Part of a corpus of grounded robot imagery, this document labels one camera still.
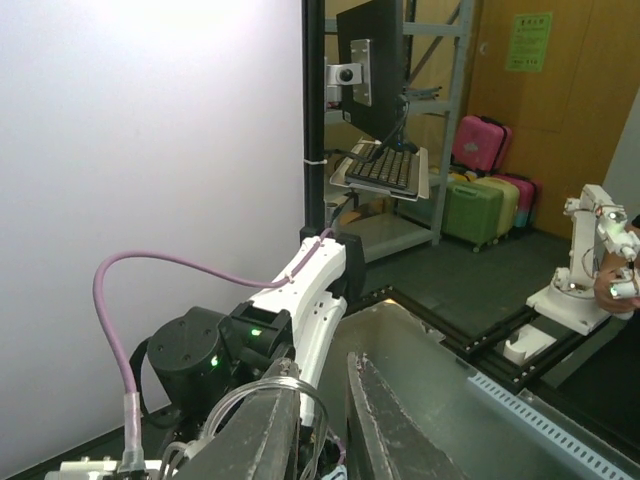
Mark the black keyboard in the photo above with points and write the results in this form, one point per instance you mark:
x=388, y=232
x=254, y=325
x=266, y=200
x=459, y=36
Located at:
x=397, y=172

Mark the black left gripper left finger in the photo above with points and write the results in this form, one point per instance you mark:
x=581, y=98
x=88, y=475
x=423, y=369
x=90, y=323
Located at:
x=260, y=441

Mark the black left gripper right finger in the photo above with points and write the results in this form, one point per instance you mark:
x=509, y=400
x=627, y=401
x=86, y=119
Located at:
x=383, y=441

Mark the grey metal shelf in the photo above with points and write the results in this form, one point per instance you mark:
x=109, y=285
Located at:
x=435, y=52

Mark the green wall poster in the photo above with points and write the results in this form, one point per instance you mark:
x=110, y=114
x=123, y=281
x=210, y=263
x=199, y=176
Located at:
x=528, y=42

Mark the pink suitcase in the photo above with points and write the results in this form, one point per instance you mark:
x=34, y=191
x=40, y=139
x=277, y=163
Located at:
x=481, y=143

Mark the green suitcase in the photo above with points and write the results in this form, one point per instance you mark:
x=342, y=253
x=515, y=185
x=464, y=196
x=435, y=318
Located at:
x=471, y=213

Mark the light blue cable duct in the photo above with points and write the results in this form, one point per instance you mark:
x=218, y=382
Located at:
x=579, y=456

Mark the black computer monitor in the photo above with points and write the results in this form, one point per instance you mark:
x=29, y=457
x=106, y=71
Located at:
x=370, y=36

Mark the black frame post right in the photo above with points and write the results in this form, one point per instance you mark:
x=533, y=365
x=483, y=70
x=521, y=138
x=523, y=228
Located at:
x=313, y=33

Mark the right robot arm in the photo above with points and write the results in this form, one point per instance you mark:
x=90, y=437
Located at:
x=203, y=354

